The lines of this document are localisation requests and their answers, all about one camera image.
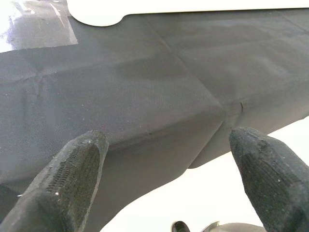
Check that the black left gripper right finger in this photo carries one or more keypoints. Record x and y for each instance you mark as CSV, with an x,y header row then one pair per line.
x,y
277,188

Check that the clear tape patch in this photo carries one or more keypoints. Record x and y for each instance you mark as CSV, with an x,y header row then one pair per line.
x,y
41,26

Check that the black left robot foot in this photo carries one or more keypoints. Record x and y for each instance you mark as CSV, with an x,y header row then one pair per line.
x,y
181,227

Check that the black tablecloth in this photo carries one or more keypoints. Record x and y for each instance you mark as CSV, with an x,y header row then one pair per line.
x,y
144,96

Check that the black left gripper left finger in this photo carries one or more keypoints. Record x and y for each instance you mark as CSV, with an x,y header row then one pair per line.
x,y
60,193

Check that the silver left robot leg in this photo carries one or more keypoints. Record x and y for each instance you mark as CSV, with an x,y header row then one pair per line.
x,y
231,227

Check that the white plastic table top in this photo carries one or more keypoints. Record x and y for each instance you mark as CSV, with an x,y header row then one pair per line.
x,y
169,6

